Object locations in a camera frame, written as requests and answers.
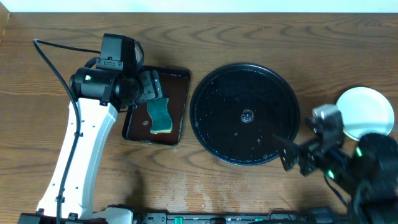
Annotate green scouring sponge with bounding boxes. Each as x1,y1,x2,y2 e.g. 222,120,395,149
147,98,173,134

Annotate light blue plate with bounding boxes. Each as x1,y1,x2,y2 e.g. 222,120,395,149
336,87,395,141

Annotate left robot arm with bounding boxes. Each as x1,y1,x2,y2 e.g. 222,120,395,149
18,67,163,223

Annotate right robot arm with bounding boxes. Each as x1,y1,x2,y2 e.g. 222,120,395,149
274,125,397,223

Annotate black rectangular tray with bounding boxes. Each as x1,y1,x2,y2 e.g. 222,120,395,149
122,65,190,146

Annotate round black tray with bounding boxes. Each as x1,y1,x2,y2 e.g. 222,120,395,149
190,63,300,166

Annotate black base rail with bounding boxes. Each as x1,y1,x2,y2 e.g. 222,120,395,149
102,203,352,224

